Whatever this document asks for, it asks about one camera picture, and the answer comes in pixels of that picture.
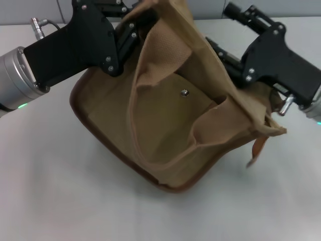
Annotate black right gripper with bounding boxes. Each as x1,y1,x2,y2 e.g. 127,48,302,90
205,2,321,107

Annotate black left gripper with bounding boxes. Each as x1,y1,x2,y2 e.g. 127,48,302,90
24,0,146,87

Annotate khaki canvas food bag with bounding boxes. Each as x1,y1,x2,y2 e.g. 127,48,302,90
69,0,288,194

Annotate silver right arm cable connector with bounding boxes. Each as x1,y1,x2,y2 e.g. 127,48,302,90
280,95,294,116

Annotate silver arm cable connector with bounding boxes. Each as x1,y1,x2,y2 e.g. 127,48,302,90
280,95,294,116
30,17,66,41

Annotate silver left arm cable connector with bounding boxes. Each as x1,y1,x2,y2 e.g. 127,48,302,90
30,17,66,41

